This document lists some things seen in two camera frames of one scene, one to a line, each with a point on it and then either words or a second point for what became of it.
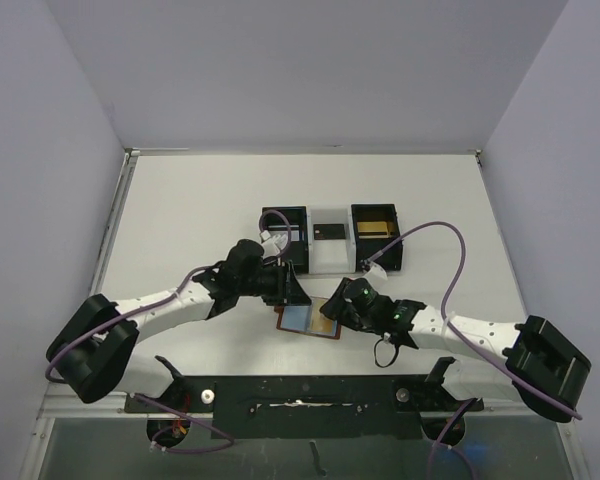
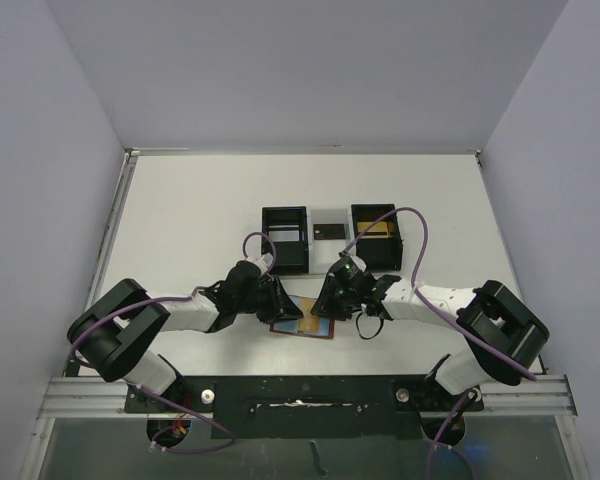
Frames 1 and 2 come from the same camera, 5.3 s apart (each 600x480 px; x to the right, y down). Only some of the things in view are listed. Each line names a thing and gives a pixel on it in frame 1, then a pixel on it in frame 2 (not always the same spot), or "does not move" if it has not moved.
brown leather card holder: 307,319 does not move
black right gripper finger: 333,307 -> 324,300
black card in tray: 329,231 does not move
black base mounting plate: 306,406 does not move
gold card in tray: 373,230 does not move
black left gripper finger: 295,293 -> 285,305
